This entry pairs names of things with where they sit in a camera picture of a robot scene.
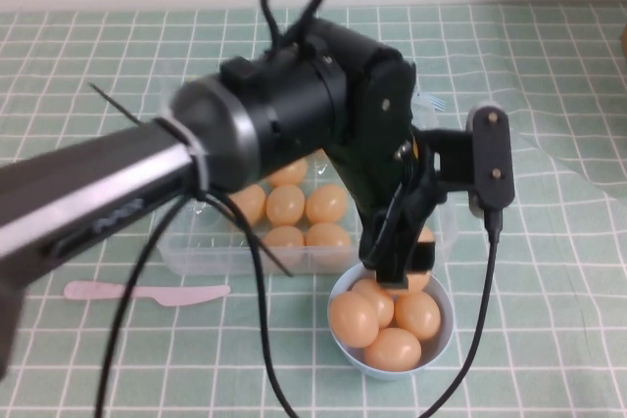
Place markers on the pink plastic knife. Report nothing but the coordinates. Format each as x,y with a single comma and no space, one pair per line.
171,293

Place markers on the light blue bowl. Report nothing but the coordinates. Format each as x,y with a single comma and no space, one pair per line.
441,335

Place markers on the clear plastic egg box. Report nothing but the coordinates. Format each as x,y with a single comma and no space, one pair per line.
220,256

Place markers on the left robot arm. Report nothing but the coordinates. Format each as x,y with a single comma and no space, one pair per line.
98,178

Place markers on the beige plastic egg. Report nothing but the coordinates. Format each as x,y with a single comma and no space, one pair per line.
327,241
284,205
326,203
417,314
393,349
251,206
282,239
427,234
372,293
419,283
353,319
289,174

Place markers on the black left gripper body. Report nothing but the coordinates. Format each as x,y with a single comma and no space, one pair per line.
382,144

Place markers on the green checkered tablecloth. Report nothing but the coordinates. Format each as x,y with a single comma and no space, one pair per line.
539,291

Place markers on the light blue plastic fork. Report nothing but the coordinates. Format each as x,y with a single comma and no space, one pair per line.
438,104

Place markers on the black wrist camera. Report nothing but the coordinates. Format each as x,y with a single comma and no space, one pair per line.
490,158

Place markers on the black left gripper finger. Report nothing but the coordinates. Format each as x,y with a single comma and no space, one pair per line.
425,256
389,251

